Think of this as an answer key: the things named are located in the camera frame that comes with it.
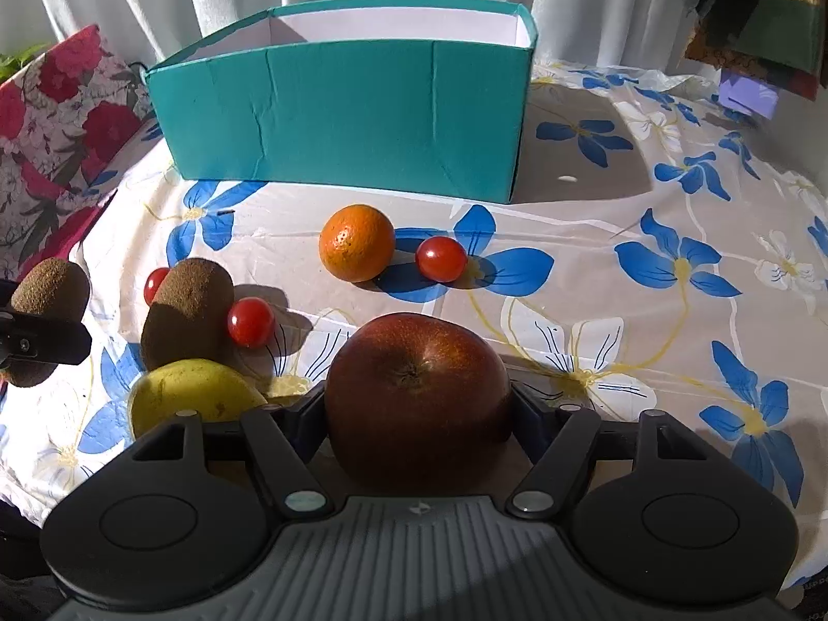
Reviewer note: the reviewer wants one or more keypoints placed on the teal cardboard box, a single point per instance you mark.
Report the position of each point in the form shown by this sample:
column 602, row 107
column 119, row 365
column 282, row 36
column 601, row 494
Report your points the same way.
column 423, row 96

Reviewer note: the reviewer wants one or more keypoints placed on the dark green hanging bag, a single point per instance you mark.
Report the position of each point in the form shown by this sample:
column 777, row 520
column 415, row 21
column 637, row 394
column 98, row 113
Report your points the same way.
column 779, row 42

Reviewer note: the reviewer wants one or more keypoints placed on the brown kiwi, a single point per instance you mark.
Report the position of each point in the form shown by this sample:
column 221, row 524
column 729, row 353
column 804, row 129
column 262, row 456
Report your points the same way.
column 187, row 317
column 55, row 289

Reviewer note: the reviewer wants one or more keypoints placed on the red floral gift bag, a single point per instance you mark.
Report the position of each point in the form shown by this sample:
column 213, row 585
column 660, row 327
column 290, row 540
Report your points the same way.
column 65, row 118

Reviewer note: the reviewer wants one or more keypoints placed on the small purple box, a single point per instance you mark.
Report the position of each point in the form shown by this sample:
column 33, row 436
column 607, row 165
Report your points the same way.
column 747, row 95

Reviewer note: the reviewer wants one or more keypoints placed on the brown kiwi on table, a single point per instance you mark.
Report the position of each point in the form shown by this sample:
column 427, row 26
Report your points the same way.
column 187, row 317

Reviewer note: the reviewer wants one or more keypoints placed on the cherry tomato behind kiwi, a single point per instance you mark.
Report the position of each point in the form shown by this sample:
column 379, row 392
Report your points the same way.
column 153, row 283

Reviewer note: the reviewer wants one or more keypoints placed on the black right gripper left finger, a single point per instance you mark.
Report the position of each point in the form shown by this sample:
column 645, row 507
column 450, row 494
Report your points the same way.
column 280, row 443

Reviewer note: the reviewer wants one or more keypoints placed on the orange mandarin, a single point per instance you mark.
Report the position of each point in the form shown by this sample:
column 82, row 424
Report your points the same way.
column 357, row 243

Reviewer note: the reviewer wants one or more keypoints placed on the cherry tomato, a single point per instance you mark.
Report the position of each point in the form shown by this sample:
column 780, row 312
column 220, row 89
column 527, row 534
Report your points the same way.
column 153, row 283
column 250, row 323
column 441, row 259

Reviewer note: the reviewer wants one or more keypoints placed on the blue floral tablecloth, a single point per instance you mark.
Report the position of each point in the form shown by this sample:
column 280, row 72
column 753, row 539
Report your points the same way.
column 652, row 257

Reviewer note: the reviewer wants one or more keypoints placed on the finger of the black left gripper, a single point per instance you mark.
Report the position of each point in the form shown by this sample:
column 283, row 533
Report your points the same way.
column 35, row 339

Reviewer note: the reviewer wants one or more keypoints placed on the green plant leaves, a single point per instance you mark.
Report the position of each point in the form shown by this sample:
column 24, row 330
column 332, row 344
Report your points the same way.
column 10, row 63

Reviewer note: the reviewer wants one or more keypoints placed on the dark red apple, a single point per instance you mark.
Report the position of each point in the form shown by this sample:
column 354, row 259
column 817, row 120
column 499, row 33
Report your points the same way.
column 417, row 404

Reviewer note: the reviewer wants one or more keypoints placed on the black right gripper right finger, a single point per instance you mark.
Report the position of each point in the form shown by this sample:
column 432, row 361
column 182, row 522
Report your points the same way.
column 558, row 442

